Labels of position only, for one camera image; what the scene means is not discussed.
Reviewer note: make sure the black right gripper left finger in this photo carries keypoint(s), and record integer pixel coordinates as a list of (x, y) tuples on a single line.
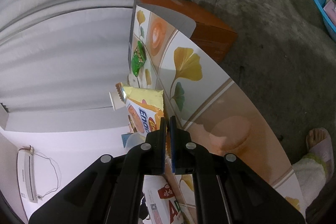
[(109, 190)]

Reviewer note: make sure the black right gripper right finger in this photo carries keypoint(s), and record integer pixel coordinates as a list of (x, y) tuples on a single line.
[(226, 190)]

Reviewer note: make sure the yellow biscuit packet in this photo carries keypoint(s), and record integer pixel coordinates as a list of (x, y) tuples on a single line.
[(145, 107)]

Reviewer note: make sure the white red paper package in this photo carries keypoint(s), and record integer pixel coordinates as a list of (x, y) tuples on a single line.
[(162, 203)]

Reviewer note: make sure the white air conditioner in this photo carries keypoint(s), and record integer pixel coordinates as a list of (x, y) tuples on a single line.
[(26, 176)]

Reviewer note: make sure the foot in pink slipper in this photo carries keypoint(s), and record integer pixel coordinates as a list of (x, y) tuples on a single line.
[(316, 168)]

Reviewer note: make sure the white paper cup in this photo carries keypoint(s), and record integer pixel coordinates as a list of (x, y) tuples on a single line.
[(116, 101)]

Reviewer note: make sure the patterned tablecloth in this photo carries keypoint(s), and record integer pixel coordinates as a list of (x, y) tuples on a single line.
[(208, 104)]

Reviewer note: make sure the green snack packet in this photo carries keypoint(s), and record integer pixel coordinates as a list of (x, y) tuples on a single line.
[(138, 58)]

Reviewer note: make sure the grey curtain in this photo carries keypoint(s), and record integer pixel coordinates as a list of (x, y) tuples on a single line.
[(59, 61)]

